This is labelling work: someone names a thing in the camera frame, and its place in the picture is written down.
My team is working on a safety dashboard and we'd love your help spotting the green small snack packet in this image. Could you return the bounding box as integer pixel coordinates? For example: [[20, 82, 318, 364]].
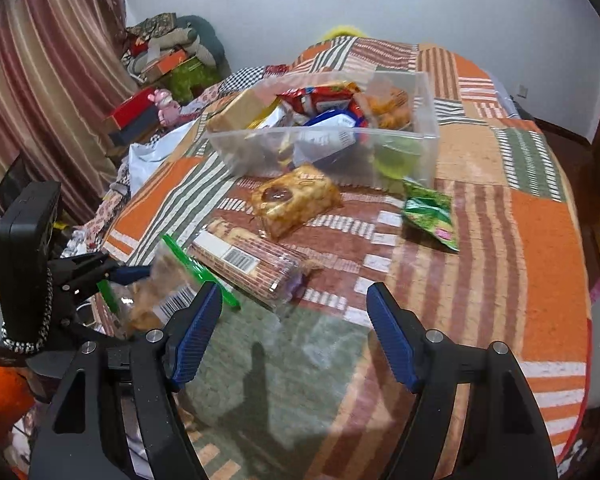
[[402, 179, 460, 252]]

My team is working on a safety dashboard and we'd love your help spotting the pile of clothes and boxes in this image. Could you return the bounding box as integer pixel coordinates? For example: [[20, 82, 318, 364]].
[[121, 13, 228, 104]]

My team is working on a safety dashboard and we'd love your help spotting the pink plush toy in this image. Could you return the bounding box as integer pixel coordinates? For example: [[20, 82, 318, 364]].
[[148, 89, 181, 128]]

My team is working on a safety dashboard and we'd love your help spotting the clear bag with green clip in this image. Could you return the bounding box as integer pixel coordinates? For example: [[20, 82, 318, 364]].
[[91, 235, 220, 339]]

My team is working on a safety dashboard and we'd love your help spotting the caramel puff snack bag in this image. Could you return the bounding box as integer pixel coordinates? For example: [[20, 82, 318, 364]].
[[249, 164, 342, 240]]

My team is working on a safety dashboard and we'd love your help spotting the red snack packet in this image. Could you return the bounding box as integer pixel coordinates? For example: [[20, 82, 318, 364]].
[[276, 81, 361, 118]]

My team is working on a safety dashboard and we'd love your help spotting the striped red curtain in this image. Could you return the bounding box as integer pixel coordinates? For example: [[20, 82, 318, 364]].
[[0, 0, 137, 222]]

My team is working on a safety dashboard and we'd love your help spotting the long brick-pattern biscuit pack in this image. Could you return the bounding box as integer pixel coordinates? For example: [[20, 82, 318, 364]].
[[188, 218, 323, 309]]

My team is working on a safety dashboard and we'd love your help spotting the yellow hoop behind bed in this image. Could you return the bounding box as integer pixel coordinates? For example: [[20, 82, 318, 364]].
[[321, 25, 367, 42]]

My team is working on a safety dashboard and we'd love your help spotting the patchwork striped bedspread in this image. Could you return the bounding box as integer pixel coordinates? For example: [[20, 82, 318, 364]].
[[94, 34, 594, 480]]

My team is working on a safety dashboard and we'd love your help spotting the clear plastic storage box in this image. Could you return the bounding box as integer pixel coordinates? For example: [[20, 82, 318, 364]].
[[204, 70, 440, 193]]

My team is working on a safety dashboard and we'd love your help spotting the clear orange snack packet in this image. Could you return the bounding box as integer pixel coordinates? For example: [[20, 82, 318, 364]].
[[364, 87, 412, 130]]

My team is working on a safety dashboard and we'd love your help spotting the red flat box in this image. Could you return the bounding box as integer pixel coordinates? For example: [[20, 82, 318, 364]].
[[102, 86, 155, 133]]

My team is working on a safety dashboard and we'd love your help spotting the white yellow chip bag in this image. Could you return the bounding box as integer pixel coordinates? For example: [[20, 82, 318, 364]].
[[248, 98, 294, 130]]

